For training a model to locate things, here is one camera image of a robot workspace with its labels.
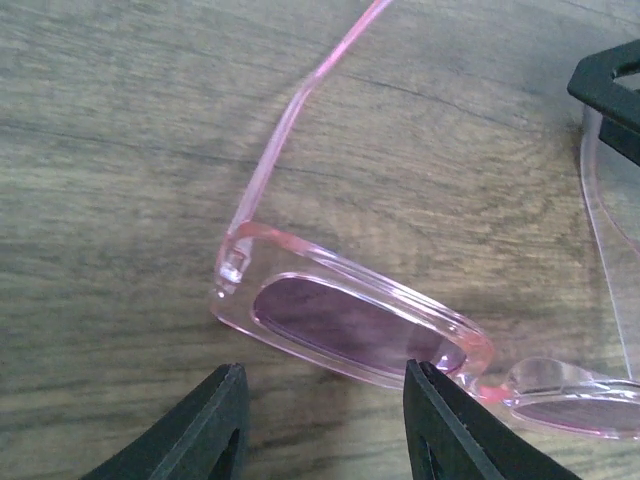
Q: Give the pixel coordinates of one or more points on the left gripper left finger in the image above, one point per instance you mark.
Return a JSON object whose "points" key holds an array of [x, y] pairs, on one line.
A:
{"points": [[204, 436]]}

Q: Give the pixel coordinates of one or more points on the pink sunglasses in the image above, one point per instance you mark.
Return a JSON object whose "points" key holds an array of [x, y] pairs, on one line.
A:
{"points": [[312, 303]]}

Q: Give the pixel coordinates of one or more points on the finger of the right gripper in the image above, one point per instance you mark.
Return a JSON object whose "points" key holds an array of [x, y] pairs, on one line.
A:
{"points": [[593, 83]]}

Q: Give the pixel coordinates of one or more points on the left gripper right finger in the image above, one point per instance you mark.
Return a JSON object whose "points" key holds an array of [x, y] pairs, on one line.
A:
{"points": [[451, 436]]}

